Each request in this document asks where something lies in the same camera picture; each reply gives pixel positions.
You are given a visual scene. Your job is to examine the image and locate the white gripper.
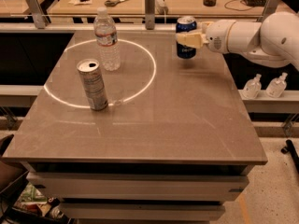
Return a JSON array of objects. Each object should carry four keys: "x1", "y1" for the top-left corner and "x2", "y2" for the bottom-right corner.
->
[{"x1": 176, "y1": 20, "x2": 235, "y2": 54}]

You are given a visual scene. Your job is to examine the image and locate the blue pepsi can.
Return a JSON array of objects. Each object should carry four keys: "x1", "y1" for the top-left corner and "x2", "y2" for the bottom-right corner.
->
[{"x1": 176, "y1": 16, "x2": 197, "y2": 59}]

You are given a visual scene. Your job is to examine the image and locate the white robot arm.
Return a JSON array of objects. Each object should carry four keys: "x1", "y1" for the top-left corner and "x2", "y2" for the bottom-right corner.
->
[{"x1": 176, "y1": 12, "x2": 299, "y2": 70}]

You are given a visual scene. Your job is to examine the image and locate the silver energy drink can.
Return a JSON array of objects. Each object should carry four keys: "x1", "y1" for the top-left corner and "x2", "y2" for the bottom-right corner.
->
[{"x1": 77, "y1": 59, "x2": 108, "y2": 111}]

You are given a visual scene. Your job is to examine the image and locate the white power strip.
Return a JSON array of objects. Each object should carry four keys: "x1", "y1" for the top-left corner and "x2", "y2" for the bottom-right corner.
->
[{"x1": 155, "y1": 0, "x2": 168, "y2": 15}]

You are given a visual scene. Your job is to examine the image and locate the clear sanitizer bottle left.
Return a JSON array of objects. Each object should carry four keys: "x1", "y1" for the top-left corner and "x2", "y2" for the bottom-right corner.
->
[{"x1": 242, "y1": 74, "x2": 262, "y2": 99}]

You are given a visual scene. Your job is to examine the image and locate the clear sanitizer bottle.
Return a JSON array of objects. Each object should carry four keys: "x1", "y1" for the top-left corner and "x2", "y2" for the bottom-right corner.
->
[
  {"x1": 265, "y1": 72, "x2": 288, "y2": 98},
  {"x1": 242, "y1": 74, "x2": 262, "y2": 99}
]

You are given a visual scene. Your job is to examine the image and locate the clear sanitizer bottle right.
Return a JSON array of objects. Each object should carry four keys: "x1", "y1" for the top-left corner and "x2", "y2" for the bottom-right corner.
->
[{"x1": 265, "y1": 72, "x2": 288, "y2": 98}]

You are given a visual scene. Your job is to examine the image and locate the clear plastic water bottle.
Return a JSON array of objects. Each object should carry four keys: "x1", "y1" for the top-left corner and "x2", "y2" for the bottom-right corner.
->
[{"x1": 93, "y1": 7, "x2": 121, "y2": 71}]

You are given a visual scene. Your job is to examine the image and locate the black chair base leg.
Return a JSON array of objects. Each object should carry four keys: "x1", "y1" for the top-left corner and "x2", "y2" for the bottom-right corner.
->
[{"x1": 281, "y1": 139, "x2": 299, "y2": 174}]

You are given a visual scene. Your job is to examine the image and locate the upper cabinet drawer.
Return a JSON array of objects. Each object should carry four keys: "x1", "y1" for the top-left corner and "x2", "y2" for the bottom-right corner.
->
[{"x1": 27, "y1": 172, "x2": 249, "y2": 202}]

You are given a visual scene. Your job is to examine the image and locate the cabinet drawer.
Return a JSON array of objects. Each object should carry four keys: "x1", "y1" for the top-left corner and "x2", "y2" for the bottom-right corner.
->
[
  {"x1": 27, "y1": 172, "x2": 249, "y2": 202},
  {"x1": 59, "y1": 203, "x2": 225, "y2": 222}
]

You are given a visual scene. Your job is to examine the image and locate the lower cabinet drawer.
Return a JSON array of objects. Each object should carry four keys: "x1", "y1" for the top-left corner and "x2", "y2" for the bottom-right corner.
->
[{"x1": 59, "y1": 203, "x2": 225, "y2": 222}]

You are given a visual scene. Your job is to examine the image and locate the bin with colourful packages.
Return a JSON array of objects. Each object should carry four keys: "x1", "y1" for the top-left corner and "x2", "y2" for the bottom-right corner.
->
[{"x1": 14, "y1": 183, "x2": 66, "y2": 221}]

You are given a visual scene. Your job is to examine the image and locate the metal post middle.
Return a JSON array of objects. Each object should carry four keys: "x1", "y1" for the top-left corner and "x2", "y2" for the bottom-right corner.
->
[{"x1": 145, "y1": 0, "x2": 155, "y2": 30}]

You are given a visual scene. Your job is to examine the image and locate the metal post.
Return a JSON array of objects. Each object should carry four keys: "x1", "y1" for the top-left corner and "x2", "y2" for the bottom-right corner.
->
[
  {"x1": 258, "y1": 0, "x2": 280, "y2": 22},
  {"x1": 145, "y1": 0, "x2": 155, "y2": 30},
  {"x1": 25, "y1": 0, "x2": 48, "y2": 29}
]

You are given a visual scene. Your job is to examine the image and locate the metal post right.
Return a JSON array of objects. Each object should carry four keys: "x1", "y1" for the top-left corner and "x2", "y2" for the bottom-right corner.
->
[{"x1": 258, "y1": 0, "x2": 280, "y2": 22}]

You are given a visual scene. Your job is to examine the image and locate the scissors with black handles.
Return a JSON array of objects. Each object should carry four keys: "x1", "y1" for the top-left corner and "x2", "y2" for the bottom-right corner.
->
[{"x1": 104, "y1": 0, "x2": 130, "y2": 7}]

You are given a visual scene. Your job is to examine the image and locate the metal post left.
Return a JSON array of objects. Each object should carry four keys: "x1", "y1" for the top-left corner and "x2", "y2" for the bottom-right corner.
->
[{"x1": 25, "y1": 0, "x2": 48, "y2": 29}]

